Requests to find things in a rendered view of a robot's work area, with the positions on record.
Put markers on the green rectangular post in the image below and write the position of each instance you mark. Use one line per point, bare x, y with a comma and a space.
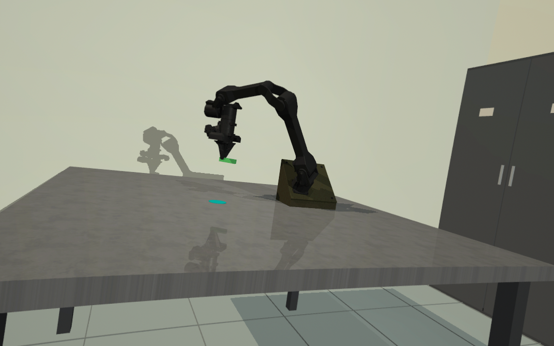
233, 161

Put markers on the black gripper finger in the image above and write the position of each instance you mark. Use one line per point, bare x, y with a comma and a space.
229, 149
223, 148

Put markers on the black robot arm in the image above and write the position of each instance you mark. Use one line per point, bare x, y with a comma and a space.
286, 107

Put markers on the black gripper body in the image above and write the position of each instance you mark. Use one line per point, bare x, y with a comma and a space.
226, 133

